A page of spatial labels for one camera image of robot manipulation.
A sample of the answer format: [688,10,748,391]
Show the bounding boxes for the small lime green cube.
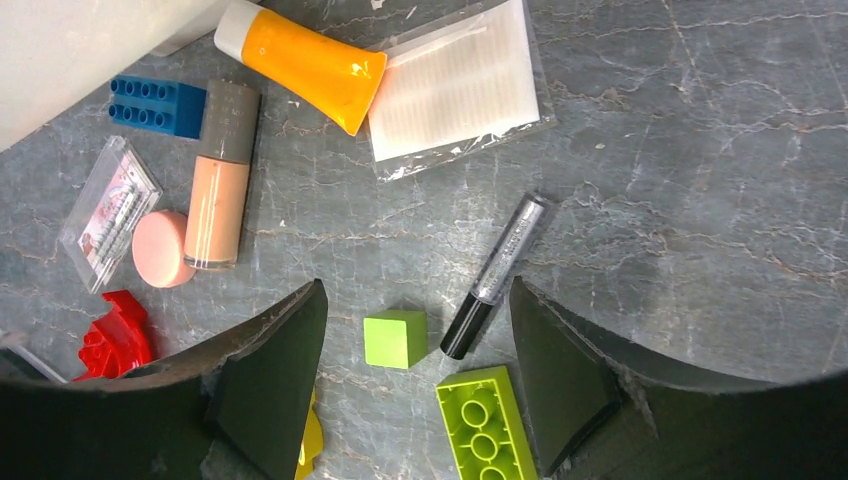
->
[363,309,428,369]

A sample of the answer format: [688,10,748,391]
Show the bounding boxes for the beige foundation bottle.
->
[184,80,261,270]

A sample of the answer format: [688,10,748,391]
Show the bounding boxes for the false eyelash case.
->
[59,136,162,294]

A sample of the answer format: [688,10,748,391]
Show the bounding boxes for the yellow owl brick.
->
[294,390,324,480]

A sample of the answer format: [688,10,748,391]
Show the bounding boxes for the lime green flat brick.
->
[435,365,539,480]

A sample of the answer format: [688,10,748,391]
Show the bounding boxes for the clear packet white strips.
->
[366,1,557,182]

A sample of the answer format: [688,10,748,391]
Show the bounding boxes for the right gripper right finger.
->
[509,278,847,479]

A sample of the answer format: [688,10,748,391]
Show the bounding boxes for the white three-drawer organizer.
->
[1,0,228,149]

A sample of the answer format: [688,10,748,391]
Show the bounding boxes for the blue red duplo brick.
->
[108,75,207,139]

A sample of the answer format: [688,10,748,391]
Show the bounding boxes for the orange cream tube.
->
[214,1,388,136]

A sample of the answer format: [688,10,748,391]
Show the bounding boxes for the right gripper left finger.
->
[1,280,328,479]

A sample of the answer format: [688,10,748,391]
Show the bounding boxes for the red arch brick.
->
[73,290,153,382]

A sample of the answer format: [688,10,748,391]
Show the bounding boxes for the pink round sponge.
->
[132,210,196,288]

